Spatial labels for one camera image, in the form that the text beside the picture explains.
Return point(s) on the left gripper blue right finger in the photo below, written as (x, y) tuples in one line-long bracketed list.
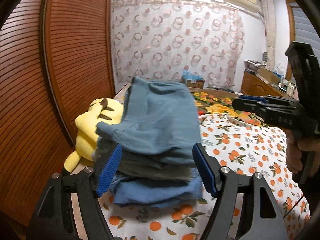
[(201, 159)]

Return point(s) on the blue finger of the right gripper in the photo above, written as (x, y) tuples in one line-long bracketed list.
[(253, 98)]

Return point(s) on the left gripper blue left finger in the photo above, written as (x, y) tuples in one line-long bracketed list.
[(106, 166)]

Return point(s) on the teal blue knit pants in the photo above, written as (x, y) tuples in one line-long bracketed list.
[(159, 126)]

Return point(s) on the right hand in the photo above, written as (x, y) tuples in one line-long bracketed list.
[(294, 151)]

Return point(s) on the long wooden sideboard cabinet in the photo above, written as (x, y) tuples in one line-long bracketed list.
[(254, 86)]

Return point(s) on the brown cardboard box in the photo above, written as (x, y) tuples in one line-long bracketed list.
[(269, 76)]

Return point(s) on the stack of newspapers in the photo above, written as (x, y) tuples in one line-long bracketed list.
[(254, 66)]

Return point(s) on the orange print white bedsheet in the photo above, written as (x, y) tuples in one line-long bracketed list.
[(242, 146)]

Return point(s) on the folded blue denim jeans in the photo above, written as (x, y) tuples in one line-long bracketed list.
[(135, 191)]

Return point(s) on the yellow plush toy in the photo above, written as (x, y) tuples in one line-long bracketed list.
[(104, 110)]

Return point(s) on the cardboard box with blue bag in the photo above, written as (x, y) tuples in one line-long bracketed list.
[(192, 80)]

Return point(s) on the grey window roller shutter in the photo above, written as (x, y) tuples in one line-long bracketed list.
[(304, 30)]

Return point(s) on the circle pattern lace curtain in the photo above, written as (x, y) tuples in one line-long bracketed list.
[(162, 39)]

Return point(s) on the wooden louvered wardrobe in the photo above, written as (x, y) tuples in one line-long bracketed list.
[(55, 59)]

